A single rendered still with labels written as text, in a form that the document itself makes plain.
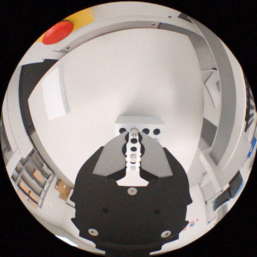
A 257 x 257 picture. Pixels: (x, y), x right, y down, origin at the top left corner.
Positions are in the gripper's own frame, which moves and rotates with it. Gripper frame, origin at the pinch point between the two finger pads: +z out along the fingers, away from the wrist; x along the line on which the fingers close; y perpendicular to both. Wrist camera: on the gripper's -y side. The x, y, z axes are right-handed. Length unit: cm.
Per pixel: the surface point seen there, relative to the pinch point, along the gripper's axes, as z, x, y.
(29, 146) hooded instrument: -1, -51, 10
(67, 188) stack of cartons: 67, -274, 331
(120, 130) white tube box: 2.5, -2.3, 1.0
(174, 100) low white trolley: 5.3, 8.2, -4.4
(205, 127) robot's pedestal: 37, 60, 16
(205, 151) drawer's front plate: -1.2, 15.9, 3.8
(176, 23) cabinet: 3.3, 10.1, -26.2
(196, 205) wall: -7, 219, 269
